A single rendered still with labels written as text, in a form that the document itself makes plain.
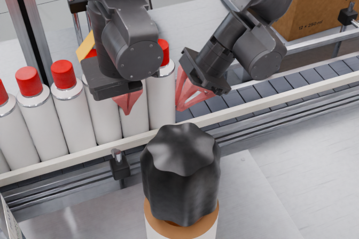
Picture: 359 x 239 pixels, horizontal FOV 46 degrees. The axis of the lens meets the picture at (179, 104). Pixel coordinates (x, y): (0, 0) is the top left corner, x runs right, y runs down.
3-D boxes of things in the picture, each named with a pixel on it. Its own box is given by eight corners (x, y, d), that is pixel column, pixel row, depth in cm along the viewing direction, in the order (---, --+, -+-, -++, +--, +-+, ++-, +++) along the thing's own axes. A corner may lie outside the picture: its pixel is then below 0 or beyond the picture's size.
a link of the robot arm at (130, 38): (149, -59, 52) (80, -59, 48) (192, -15, 45) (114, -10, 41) (139, 25, 59) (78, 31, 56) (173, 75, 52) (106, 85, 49)
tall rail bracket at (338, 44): (342, 75, 100) (364, 16, 89) (324, 56, 105) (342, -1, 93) (353, 72, 101) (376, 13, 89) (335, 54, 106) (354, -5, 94)
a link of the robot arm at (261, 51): (280, -6, 73) (252, -28, 67) (322, 31, 66) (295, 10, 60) (235, 47, 78) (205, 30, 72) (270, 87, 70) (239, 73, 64)
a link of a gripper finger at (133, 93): (147, 123, 66) (142, 78, 59) (102, 136, 64) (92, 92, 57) (134, 94, 70) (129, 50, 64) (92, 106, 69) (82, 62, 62)
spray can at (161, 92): (153, 141, 80) (147, 57, 65) (146, 121, 84) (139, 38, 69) (179, 134, 81) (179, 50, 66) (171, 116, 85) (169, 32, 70)
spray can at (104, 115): (96, 151, 78) (77, 68, 64) (94, 130, 82) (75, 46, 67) (124, 146, 79) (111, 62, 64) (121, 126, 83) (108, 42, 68)
